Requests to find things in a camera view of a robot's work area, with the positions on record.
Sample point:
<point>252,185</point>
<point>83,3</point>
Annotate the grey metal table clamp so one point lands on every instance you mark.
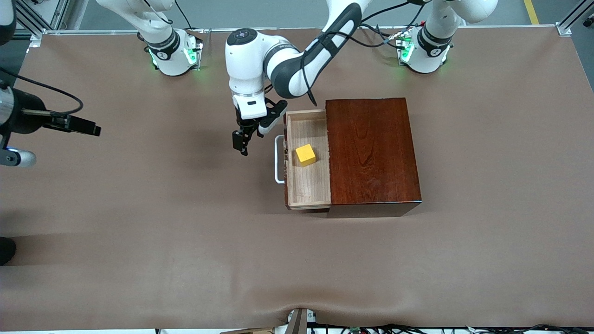
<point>299,322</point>

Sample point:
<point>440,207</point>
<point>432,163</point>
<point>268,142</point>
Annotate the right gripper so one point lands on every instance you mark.
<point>28,112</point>

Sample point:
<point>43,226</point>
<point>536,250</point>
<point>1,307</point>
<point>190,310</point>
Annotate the black rounded object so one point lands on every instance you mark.
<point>6,250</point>

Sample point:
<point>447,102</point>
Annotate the brown table mat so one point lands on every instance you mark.
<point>185,255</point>

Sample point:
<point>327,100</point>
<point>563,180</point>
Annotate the yellow wooden block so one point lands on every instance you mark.
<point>305,155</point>

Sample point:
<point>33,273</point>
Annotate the dark wooden cabinet box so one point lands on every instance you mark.
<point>371,153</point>

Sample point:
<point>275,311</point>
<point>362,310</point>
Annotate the aluminium frame profile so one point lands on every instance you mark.
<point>46,18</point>
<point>568,21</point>

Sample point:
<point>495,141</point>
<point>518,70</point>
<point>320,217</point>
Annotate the yellow floor tape strip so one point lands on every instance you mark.
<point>532,13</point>

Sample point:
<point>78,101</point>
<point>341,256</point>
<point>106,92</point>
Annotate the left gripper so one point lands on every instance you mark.
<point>245,124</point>

